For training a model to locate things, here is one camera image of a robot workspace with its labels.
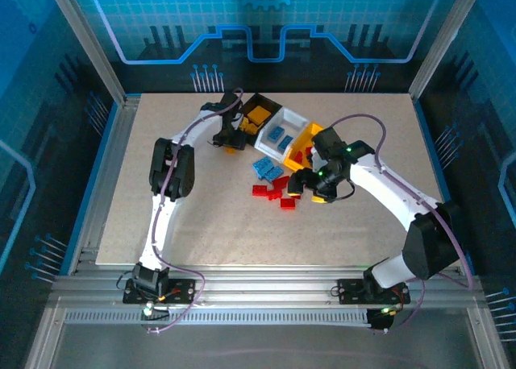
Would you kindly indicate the red sloped lego brick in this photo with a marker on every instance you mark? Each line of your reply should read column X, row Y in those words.
column 308, row 149

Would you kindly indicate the black plastic bin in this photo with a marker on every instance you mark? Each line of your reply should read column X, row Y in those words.
column 271, row 103

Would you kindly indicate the yellow plastic bin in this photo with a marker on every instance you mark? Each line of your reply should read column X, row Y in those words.
column 310, row 129

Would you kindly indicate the white plastic bin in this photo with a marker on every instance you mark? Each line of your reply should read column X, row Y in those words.
column 296, row 117

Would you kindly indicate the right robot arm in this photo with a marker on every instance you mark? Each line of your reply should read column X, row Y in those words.
column 395, row 191

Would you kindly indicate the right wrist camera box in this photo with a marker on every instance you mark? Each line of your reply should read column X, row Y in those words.
column 316, row 155

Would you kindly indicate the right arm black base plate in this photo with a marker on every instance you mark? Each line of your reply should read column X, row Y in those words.
column 348, row 290

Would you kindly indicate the aluminium frame rail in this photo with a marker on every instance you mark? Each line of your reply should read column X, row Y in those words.
column 262, row 280

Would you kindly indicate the aluminium side rail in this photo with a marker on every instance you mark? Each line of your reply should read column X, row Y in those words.
column 109, row 163

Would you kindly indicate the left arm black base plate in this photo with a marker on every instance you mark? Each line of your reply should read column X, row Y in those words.
column 183, row 290

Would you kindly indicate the left aluminium frame post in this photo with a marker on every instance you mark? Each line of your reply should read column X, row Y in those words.
column 86, row 42

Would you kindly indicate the aluminium frame post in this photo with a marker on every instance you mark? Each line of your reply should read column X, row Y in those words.
column 86, row 42
column 443, row 42

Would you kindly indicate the right aluminium frame post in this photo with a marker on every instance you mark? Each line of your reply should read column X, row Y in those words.
column 443, row 42

